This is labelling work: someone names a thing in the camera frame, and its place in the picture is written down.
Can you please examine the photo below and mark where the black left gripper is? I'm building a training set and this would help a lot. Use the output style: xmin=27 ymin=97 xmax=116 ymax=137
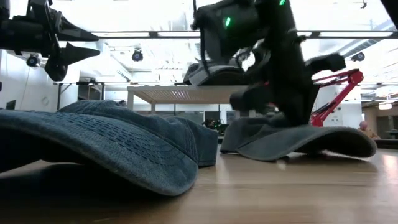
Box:
xmin=0 ymin=0 xmax=102 ymax=82

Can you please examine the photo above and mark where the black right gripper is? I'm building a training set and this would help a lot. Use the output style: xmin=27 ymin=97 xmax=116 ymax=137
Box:
xmin=229 ymin=36 xmax=346 ymax=127

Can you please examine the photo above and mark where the dark grey cotton cap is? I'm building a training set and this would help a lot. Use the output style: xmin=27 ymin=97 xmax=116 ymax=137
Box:
xmin=220 ymin=113 xmax=378 ymax=162

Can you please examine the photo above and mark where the light grey washed cap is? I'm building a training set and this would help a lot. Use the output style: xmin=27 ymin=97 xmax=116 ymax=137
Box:
xmin=183 ymin=60 xmax=249 ymax=86

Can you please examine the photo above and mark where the black-legged background table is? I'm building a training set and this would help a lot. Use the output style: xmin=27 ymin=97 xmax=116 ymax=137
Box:
xmin=52 ymin=81 xmax=106 ymax=110

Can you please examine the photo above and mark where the white pillar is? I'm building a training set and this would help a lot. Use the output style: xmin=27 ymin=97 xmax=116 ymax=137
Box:
xmin=320 ymin=85 xmax=345 ymax=128

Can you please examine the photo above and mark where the red desk lamp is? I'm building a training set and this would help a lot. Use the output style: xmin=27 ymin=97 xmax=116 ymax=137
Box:
xmin=309 ymin=68 xmax=364 ymax=128

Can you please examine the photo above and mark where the person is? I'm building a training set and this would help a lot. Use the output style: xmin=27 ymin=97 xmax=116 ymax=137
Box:
xmin=357 ymin=120 xmax=381 ymax=141

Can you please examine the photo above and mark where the dark background workbench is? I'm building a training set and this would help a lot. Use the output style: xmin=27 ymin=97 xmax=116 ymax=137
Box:
xmin=202 ymin=118 xmax=230 ymax=137

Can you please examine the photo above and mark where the blue denim baseball cap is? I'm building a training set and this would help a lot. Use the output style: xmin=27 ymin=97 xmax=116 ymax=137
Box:
xmin=0 ymin=99 xmax=219 ymax=197

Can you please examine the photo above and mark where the white small table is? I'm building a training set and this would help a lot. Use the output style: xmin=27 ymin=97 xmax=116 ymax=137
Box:
xmin=126 ymin=85 xmax=257 ymax=118

